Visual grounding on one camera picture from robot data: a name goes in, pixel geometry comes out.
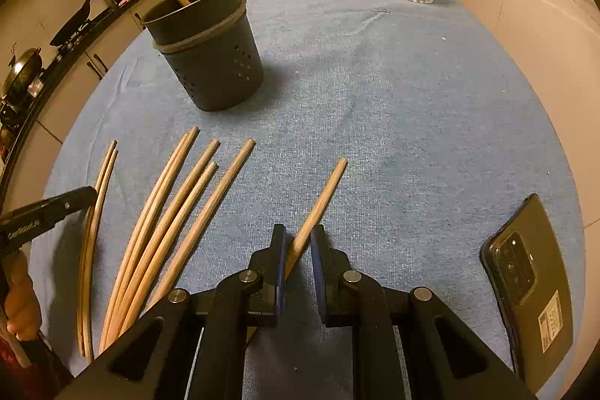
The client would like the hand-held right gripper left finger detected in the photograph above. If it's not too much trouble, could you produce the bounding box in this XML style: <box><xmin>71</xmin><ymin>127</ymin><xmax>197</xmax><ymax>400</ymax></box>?
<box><xmin>54</xmin><ymin>223</ymin><xmax>288</xmax><ymax>400</ymax></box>

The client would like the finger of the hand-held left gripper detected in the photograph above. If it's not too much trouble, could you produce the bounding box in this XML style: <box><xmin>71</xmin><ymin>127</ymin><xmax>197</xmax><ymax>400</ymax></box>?
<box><xmin>0</xmin><ymin>187</ymin><xmax>98</xmax><ymax>260</ymax></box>

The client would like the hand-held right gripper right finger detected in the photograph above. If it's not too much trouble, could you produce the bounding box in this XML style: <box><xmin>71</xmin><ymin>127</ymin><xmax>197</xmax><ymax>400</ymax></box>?
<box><xmin>310</xmin><ymin>224</ymin><xmax>537</xmax><ymax>400</ymax></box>

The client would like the bundle of wooden chopsticks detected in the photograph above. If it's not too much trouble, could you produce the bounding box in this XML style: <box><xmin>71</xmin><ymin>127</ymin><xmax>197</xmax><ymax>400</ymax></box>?
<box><xmin>76</xmin><ymin>126</ymin><xmax>256</xmax><ymax>364</ymax></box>

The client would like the dark grey utensil holder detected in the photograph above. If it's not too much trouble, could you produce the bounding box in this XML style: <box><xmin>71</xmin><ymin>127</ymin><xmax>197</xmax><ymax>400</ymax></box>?
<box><xmin>141</xmin><ymin>0</ymin><xmax>264</xmax><ymax>112</ymax></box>

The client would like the person's left hand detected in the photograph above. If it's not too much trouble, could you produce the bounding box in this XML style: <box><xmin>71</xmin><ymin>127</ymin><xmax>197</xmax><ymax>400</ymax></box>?
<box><xmin>0</xmin><ymin>252</ymin><xmax>42</xmax><ymax>341</ymax></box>

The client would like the dark pot with lid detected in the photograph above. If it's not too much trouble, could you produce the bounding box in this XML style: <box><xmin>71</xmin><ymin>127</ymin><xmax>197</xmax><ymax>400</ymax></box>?
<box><xmin>1</xmin><ymin>48</ymin><xmax>44</xmax><ymax>111</ymax></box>

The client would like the blue table cloth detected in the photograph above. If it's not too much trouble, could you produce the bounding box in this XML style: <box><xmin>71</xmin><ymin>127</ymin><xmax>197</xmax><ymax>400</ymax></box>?
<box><xmin>28</xmin><ymin>0</ymin><xmax>587</xmax><ymax>400</ymax></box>

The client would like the black wok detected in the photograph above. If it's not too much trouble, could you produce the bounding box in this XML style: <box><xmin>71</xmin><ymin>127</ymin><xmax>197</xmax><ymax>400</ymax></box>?
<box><xmin>49</xmin><ymin>0</ymin><xmax>102</xmax><ymax>48</ymax></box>

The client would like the black smartphone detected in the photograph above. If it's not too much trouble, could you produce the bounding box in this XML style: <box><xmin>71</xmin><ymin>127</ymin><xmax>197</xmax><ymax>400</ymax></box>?
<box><xmin>480</xmin><ymin>193</ymin><xmax>575</xmax><ymax>375</ymax></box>

